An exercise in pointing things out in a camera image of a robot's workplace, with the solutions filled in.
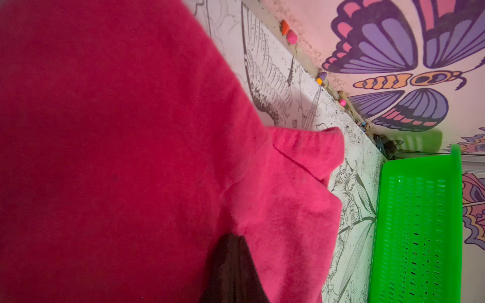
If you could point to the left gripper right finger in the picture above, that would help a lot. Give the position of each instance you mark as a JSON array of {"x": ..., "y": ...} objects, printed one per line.
[{"x": 247, "y": 285}]

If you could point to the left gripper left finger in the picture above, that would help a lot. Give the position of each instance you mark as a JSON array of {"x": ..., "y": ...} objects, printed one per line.
[{"x": 220, "y": 285}]

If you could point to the green plastic basket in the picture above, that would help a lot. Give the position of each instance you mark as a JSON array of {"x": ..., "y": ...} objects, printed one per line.
[{"x": 417, "y": 255}]

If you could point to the magenta t-shirt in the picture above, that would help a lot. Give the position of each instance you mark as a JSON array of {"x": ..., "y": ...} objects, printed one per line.
[{"x": 129, "y": 148}]

